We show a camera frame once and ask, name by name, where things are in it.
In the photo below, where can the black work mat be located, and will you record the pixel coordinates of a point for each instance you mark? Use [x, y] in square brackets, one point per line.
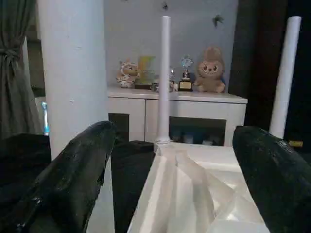
[131, 165]

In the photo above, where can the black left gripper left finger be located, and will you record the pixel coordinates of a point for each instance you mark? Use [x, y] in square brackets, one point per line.
[60, 184]

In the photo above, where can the teal white plastic object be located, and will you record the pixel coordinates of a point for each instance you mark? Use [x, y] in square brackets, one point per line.
[45, 119]

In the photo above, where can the blue gold trophy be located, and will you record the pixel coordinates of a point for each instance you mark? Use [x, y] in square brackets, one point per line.
[186, 75]

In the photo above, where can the white plastic table top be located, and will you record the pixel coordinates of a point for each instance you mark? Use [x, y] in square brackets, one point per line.
[194, 194]

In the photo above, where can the white tapered table leg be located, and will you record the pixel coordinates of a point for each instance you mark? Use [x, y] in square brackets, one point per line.
[73, 72]
[165, 72]
[288, 72]

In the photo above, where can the small tan object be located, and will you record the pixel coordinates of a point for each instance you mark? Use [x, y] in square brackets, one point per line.
[296, 143]

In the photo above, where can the small white figurine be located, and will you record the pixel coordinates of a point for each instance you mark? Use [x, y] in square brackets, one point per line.
[174, 87]

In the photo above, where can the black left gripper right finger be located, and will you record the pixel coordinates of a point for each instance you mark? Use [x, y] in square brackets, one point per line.
[279, 184]

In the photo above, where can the beige plush toy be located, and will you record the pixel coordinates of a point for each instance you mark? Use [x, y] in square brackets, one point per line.
[210, 72]

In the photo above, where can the small clear crystal trophy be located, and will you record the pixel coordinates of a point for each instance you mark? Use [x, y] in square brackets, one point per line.
[172, 74]

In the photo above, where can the yellow green award plaque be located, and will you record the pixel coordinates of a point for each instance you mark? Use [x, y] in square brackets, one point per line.
[145, 70]

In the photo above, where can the white sideboard cabinet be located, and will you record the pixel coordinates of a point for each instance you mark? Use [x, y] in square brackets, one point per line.
[194, 104]

